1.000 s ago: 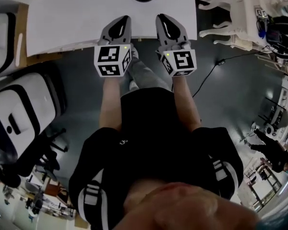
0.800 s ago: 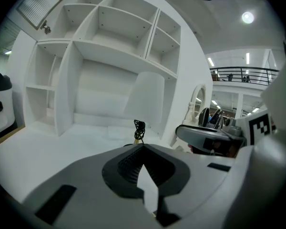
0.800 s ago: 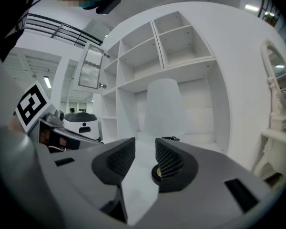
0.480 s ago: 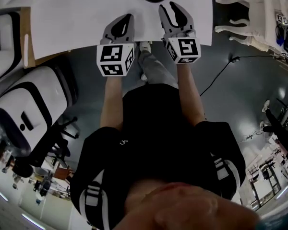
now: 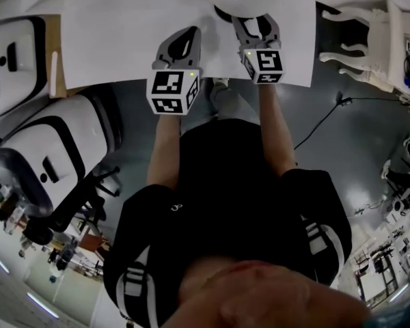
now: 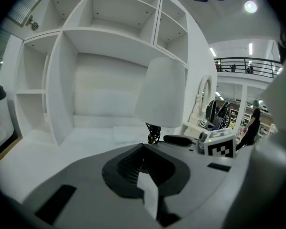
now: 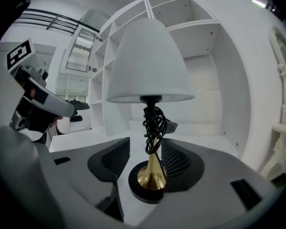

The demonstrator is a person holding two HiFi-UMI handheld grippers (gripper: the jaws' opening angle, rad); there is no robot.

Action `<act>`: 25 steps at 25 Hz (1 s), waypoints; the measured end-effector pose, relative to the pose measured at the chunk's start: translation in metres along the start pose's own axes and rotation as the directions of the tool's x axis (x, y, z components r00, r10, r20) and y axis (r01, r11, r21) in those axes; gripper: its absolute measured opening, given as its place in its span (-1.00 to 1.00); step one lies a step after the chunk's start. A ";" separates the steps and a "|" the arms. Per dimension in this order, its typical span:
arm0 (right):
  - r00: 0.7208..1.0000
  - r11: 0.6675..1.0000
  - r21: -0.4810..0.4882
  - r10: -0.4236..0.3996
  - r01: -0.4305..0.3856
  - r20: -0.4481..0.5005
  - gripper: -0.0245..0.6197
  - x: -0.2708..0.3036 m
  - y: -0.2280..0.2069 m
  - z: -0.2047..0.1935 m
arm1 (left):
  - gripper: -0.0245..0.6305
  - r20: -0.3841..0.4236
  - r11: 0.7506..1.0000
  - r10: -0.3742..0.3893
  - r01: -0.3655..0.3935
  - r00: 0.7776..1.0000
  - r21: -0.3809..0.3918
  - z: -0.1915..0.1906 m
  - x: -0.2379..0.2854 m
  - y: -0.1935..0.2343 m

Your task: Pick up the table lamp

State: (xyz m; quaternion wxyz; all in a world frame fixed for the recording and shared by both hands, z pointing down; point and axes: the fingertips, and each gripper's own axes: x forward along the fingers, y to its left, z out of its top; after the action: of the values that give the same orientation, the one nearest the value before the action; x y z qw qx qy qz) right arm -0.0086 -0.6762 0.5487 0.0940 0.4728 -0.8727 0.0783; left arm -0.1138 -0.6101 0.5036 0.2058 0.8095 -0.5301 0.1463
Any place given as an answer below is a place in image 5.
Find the white ornate carved chair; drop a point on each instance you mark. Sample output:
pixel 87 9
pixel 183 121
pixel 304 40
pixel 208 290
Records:
pixel 369 43

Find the person's light shoe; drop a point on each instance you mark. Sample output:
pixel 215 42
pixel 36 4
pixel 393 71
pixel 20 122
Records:
pixel 220 80

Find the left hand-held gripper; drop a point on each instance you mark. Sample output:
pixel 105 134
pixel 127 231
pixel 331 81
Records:
pixel 167 87

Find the white stick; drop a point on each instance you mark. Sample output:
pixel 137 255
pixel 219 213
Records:
pixel 53 74

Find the person's left forearm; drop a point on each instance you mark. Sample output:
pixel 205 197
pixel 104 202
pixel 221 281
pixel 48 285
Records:
pixel 164 149

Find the wooden board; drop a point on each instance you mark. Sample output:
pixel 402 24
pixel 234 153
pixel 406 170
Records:
pixel 56 43

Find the person's right forearm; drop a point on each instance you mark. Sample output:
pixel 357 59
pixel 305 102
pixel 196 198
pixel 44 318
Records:
pixel 275 128

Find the person's face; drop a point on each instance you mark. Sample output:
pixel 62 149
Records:
pixel 266 296

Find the person's grey trousers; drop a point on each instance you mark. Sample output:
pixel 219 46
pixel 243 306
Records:
pixel 225 104

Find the white black-trimmed office chair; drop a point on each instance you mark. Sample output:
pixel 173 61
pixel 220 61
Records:
pixel 13 63
pixel 54 149

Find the ceiling light strip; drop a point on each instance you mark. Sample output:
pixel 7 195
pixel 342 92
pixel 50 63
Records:
pixel 398 292
pixel 42 305
pixel 0 263

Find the person's black shirt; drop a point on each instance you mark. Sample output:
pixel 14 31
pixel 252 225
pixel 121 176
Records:
pixel 232 197

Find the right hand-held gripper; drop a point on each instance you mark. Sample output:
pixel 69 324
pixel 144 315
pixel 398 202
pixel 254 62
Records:
pixel 264 63

